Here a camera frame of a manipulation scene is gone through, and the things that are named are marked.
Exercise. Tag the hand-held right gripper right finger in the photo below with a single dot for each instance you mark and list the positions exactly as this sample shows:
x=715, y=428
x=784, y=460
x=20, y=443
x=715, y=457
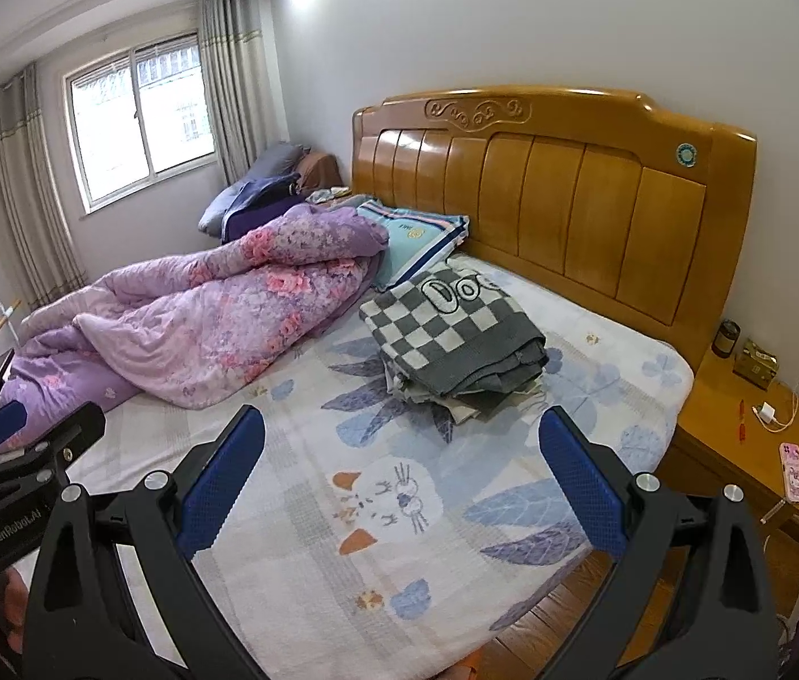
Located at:
x=584, y=489

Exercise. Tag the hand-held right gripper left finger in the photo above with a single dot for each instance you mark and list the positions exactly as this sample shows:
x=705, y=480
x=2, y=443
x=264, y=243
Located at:
x=219, y=489

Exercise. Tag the grey white checkered cardigan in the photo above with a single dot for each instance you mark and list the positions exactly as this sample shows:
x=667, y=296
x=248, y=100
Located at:
x=442, y=340

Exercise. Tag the cream folded clothes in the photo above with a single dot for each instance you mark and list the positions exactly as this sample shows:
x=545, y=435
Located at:
x=460, y=411

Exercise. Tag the wooden nightstand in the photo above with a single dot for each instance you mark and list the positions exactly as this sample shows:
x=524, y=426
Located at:
x=725, y=432

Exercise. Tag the red pen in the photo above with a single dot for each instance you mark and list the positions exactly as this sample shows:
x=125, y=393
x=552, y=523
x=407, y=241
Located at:
x=741, y=421

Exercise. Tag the purple floral quilt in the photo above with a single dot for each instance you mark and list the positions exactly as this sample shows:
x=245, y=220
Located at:
x=194, y=312

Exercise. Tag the dark jar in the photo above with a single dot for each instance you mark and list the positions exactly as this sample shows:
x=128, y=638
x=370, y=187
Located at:
x=727, y=340

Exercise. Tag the pink phone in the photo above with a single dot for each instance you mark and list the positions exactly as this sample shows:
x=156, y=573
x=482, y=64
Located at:
x=792, y=473

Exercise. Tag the gold box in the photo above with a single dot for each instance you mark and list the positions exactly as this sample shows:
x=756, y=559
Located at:
x=757, y=365

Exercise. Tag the grey beige curtain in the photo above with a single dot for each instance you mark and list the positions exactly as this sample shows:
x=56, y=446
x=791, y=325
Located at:
x=31, y=191
x=244, y=85

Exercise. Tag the wooden bed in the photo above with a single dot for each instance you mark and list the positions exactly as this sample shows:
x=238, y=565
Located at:
x=584, y=212

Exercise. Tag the teal striped pillow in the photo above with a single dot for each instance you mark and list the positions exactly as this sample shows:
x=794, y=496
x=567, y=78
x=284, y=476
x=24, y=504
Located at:
x=414, y=241

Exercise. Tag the small patterned cloth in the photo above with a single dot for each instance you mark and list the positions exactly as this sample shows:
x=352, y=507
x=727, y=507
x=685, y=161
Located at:
x=329, y=195

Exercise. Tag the grey pillow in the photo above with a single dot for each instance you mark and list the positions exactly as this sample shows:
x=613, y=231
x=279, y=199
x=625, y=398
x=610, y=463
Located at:
x=258, y=170

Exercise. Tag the window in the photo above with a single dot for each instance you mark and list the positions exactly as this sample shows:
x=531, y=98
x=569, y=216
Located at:
x=137, y=120

